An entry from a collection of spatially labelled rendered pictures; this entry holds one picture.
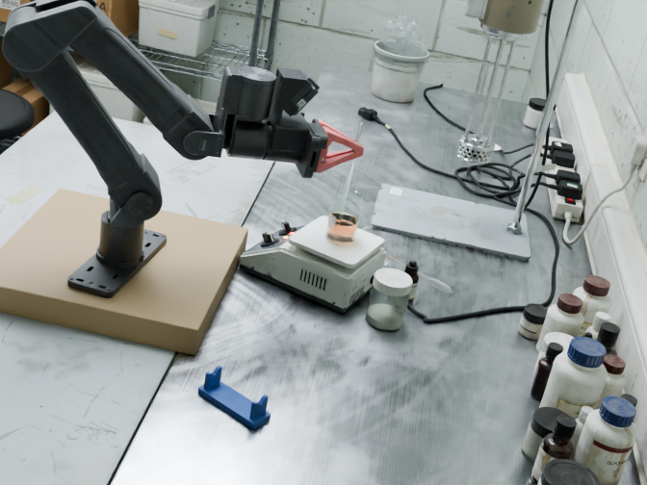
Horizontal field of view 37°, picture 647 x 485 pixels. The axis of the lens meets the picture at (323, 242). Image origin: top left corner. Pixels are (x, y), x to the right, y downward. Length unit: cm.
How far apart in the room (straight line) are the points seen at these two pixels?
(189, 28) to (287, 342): 236
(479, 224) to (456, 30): 203
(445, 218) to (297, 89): 59
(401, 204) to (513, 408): 62
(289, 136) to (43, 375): 47
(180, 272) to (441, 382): 42
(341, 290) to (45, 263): 44
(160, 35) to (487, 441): 264
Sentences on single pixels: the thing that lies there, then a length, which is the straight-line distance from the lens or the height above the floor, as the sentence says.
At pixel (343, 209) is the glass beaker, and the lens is 147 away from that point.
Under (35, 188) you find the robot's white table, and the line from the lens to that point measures 177.
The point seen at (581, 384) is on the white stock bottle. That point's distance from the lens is 131.
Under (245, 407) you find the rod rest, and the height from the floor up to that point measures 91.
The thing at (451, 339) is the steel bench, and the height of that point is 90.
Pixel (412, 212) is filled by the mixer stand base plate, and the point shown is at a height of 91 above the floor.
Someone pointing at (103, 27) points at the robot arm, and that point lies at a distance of 129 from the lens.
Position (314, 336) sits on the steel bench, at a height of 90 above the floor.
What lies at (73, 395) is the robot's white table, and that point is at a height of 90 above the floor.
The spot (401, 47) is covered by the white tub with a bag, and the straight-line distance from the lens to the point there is 244.
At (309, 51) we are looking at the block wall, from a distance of 390.
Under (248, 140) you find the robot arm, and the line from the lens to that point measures 137.
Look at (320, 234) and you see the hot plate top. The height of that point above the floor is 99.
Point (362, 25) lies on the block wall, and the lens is 384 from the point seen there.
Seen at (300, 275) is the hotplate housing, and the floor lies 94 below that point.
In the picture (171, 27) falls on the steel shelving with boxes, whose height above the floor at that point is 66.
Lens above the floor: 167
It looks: 27 degrees down
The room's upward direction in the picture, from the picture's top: 11 degrees clockwise
